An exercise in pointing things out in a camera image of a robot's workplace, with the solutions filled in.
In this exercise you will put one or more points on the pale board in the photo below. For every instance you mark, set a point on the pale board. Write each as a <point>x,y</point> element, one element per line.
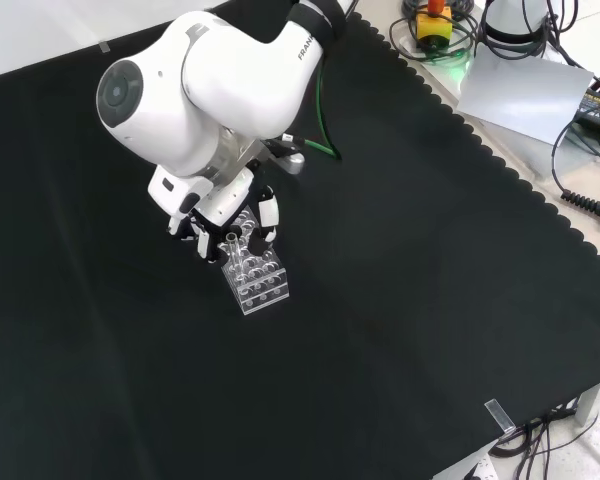
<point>520,90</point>

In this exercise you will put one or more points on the black bench cloth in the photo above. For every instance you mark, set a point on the black bench cloth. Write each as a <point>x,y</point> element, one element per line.
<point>380,260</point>

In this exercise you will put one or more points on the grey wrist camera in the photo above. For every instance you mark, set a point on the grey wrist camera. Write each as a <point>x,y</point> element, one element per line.
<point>291,161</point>

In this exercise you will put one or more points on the clear test tube rack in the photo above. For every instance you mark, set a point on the clear test tube rack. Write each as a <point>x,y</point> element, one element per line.
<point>260,285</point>

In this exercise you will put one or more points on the clear tape strip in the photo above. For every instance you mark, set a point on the clear tape strip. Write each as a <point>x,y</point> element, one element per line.
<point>500,416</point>

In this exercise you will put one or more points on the yellow stop button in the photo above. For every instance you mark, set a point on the yellow stop button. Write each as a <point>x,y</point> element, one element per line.
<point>432,27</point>

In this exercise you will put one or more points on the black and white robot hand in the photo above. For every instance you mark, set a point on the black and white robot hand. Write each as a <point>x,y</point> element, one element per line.
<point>225,200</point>

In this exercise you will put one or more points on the grey table leg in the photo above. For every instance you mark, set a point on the grey table leg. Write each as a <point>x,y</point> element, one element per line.
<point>594,397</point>

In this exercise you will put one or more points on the grey tape strip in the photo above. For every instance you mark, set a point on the grey tape strip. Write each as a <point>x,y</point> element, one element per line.
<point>105,47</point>

